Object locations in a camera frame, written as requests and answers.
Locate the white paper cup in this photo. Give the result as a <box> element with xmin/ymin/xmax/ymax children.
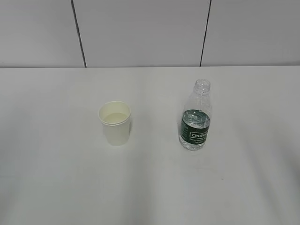
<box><xmin>98</xmin><ymin>101</ymin><xmax>131</xmax><ymax>146</ymax></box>

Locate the clear green-label water bottle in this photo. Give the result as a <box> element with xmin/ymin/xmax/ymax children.
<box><xmin>179</xmin><ymin>79</ymin><xmax>212</xmax><ymax>151</ymax></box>

